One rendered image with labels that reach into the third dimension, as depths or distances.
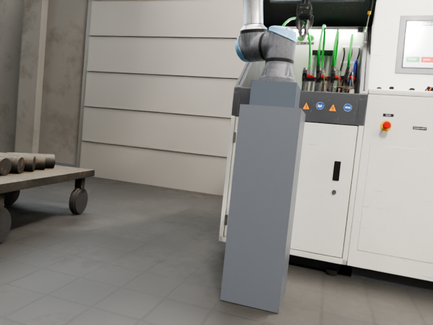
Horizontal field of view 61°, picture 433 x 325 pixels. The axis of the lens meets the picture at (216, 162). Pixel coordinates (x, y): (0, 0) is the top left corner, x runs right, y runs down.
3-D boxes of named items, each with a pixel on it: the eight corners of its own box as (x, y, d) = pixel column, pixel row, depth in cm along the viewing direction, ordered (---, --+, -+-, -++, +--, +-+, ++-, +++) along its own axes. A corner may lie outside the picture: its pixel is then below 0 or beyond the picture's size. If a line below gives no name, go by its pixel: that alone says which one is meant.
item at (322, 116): (238, 116, 207) (240, 87, 206) (240, 117, 211) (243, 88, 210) (355, 125, 187) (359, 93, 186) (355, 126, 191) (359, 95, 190)
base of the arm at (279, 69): (293, 82, 144) (296, 57, 143) (255, 80, 148) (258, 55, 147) (297, 88, 158) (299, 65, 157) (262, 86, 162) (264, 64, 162)
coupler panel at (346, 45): (335, 88, 238) (341, 39, 236) (335, 89, 241) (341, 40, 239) (356, 89, 234) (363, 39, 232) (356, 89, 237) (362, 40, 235)
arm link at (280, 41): (285, 56, 144) (288, 20, 143) (256, 58, 153) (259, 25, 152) (299, 62, 153) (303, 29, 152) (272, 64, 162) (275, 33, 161)
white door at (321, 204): (222, 236, 211) (234, 116, 207) (223, 235, 213) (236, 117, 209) (341, 258, 191) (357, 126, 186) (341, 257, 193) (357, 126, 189)
